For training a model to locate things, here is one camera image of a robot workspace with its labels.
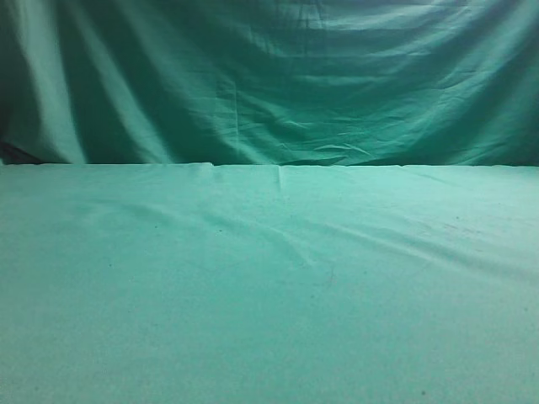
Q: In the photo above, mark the green table cloth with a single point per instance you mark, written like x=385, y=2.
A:
x=265, y=284

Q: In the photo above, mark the green backdrop curtain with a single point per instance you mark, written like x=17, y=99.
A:
x=270, y=82

